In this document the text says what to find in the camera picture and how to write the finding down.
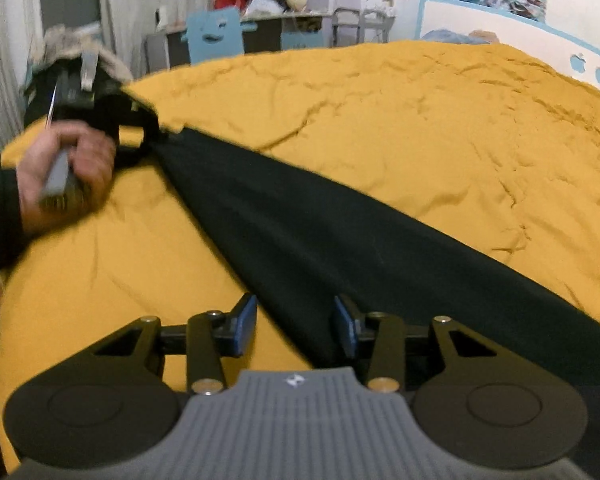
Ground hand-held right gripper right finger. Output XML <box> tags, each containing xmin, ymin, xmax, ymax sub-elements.
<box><xmin>332</xmin><ymin>294</ymin><xmax>498</xmax><ymax>394</ymax></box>

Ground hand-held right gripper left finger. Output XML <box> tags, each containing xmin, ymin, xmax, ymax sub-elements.
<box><xmin>97</xmin><ymin>292</ymin><xmax>258</xmax><ymax>395</ymax></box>

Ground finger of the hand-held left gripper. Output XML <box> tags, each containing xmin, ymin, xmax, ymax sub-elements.
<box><xmin>120</xmin><ymin>91</ymin><xmax>170</xmax><ymax>137</ymax></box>
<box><xmin>112</xmin><ymin>127</ymin><xmax>163</xmax><ymax>173</ymax></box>

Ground black pants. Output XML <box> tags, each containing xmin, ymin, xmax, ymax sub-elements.
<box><xmin>152</xmin><ymin>127</ymin><xmax>600</xmax><ymax>397</ymax></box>

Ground person's left hand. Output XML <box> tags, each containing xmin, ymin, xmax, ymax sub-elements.
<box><xmin>17</xmin><ymin>122</ymin><xmax>117</xmax><ymax>235</ymax></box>

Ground fur-trimmed dark jacket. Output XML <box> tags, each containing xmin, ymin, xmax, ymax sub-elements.
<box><xmin>22</xmin><ymin>25</ymin><xmax>134</xmax><ymax>128</ymax></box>

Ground grey curtain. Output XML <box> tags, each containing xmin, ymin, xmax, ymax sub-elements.
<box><xmin>0</xmin><ymin>0</ymin><xmax>46</xmax><ymax>148</ymax></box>

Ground blue chair with face cutout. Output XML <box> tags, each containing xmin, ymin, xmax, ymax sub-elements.
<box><xmin>182</xmin><ymin>8</ymin><xmax>258</xmax><ymax>65</ymax></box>

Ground grey desk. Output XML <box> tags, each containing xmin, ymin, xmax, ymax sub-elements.
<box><xmin>144</xmin><ymin>11</ymin><xmax>342</xmax><ymax>72</ymax></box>

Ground white plastic bag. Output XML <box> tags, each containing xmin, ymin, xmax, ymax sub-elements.
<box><xmin>242</xmin><ymin>0</ymin><xmax>287</xmax><ymax>17</ymax></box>

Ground blue desk drawer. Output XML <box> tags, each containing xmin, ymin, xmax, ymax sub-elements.
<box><xmin>280</xmin><ymin>30</ymin><xmax>325</xmax><ymax>51</ymax></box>

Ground yellow quilted blanket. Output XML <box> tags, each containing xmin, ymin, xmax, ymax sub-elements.
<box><xmin>0</xmin><ymin>40</ymin><xmax>600</xmax><ymax>472</ymax></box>

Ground grey metal cart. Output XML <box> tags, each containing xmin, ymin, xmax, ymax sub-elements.
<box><xmin>332</xmin><ymin>7</ymin><xmax>397</xmax><ymax>47</ymax></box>

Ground blue pillow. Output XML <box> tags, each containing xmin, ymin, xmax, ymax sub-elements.
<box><xmin>422</xmin><ymin>29</ymin><xmax>502</xmax><ymax>46</ymax></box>

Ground white headboard with blue trim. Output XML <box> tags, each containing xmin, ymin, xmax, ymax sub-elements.
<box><xmin>418</xmin><ymin>0</ymin><xmax>600</xmax><ymax>107</ymax></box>

